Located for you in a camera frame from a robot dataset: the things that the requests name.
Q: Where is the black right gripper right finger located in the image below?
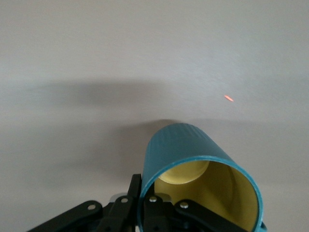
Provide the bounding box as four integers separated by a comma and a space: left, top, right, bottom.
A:
143, 193, 253, 232

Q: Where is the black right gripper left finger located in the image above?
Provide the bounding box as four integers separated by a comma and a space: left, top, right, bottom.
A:
28, 173, 143, 232

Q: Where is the teal cup yellow inside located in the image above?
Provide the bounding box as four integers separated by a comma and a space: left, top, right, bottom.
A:
137, 122, 267, 232

